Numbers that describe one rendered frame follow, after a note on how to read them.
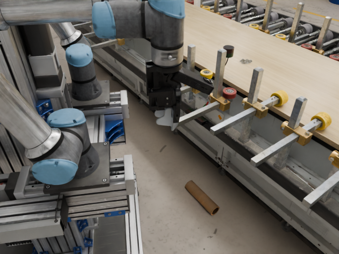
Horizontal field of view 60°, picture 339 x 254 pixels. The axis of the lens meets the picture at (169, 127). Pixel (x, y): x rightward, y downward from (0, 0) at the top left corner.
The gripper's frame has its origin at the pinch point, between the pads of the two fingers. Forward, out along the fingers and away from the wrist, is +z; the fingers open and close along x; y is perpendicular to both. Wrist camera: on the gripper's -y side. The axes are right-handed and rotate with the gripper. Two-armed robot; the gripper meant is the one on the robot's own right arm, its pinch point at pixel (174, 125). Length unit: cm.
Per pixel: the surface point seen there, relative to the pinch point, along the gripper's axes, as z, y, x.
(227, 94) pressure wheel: 41, -44, -74
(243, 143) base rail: 61, -49, -53
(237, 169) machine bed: 115, -64, -81
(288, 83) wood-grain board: 41, -85, -80
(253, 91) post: 28, -49, -54
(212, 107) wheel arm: 46, -34, -69
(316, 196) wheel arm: 35, -52, 5
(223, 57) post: 19, -40, -77
